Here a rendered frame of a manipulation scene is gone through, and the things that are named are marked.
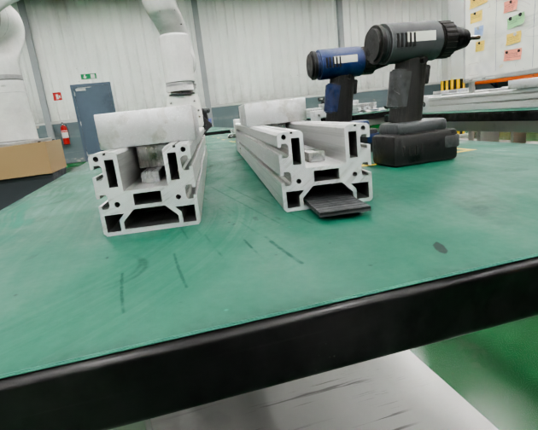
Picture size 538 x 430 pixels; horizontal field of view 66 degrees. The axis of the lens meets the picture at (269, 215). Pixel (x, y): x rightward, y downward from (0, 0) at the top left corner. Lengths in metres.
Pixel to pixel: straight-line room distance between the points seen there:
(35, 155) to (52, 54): 11.29
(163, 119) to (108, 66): 11.96
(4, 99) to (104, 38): 11.15
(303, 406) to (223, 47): 11.93
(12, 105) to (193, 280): 1.21
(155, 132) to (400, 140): 0.37
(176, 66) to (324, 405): 0.96
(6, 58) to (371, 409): 1.35
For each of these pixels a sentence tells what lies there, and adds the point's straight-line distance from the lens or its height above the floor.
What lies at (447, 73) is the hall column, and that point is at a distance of 9.37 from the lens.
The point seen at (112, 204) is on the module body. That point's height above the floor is 0.81.
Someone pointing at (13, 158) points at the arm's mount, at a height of 0.84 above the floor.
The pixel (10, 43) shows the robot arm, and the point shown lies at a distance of 1.54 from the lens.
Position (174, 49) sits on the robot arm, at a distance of 1.26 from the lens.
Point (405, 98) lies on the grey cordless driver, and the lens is 0.71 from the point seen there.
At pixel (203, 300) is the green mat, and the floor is 0.78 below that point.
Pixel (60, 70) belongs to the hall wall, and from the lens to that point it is 12.57.
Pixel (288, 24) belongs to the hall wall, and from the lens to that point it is 13.18.
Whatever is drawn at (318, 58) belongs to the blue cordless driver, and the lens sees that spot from 0.90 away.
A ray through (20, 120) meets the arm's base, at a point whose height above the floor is 0.94.
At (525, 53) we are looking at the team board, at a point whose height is 1.11.
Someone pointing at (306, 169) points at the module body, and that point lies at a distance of 0.45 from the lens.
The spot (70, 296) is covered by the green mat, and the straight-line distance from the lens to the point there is 0.32.
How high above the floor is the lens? 0.89
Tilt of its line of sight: 14 degrees down
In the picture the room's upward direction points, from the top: 6 degrees counter-clockwise
